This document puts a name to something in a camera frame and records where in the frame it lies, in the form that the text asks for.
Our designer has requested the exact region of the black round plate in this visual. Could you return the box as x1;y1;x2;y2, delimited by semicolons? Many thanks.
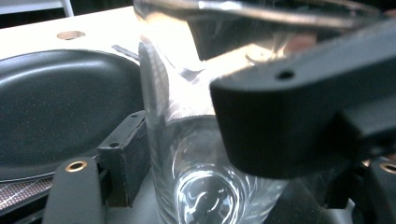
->
0;49;146;181

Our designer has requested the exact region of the steel cutlery piece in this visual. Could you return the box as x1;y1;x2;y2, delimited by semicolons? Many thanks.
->
111;44;140;61

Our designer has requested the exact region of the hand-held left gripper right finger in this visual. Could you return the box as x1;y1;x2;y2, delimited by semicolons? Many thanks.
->
267;175;351;224

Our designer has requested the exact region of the white metal stand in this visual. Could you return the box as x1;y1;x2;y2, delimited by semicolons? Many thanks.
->
0;0;75;18

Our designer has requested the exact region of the grey striped woven placemat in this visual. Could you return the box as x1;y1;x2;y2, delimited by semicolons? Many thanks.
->
0;176;54;211

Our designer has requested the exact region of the clear drinking glass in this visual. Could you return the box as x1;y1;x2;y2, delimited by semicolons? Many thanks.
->
134;0;384;224

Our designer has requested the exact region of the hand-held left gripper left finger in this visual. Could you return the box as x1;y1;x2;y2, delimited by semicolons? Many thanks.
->
97;111;151;208

